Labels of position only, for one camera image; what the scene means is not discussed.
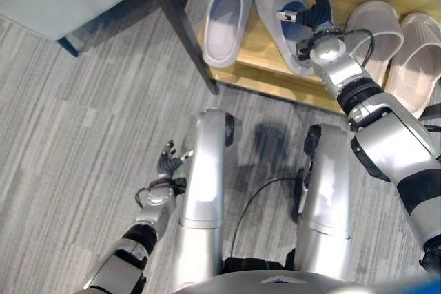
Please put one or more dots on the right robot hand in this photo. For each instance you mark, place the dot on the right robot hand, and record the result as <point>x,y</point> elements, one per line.
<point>318,11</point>

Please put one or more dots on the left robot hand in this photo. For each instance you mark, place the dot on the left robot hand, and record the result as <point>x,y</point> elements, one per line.
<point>167,164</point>

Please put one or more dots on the light grey slipper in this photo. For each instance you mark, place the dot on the light grey slipper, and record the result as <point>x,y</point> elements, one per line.
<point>275,5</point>
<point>225,18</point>

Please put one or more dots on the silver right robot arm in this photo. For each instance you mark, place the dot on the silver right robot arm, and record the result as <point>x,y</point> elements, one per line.
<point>379,128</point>

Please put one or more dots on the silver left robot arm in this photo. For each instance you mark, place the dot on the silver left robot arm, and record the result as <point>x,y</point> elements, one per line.
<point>138,239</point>

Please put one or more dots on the wooden shoe rack shelf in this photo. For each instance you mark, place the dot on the wooden shoe rack shelf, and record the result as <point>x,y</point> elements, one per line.
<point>275,80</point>

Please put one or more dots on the silver left robot leg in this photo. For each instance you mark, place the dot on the silver left robot leg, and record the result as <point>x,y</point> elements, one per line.
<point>203,184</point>

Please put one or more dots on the silver robot leg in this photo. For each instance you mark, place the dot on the silver robot leg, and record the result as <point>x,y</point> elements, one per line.
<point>203,184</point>
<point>324,201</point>

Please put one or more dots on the beige ribbed slipper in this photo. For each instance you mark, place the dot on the beige ribbed slipper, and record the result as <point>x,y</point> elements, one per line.
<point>418,63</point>
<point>373,36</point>

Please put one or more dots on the silver robot torso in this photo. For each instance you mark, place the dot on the silver robot torso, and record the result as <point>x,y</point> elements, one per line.
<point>275,282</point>

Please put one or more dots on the silver right robot leg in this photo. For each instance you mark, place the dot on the silver right robot leg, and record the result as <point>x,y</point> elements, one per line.
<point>324,201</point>

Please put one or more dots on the black metal rack frame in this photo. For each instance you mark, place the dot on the black metal rack frame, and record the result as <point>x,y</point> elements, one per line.
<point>179,18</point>

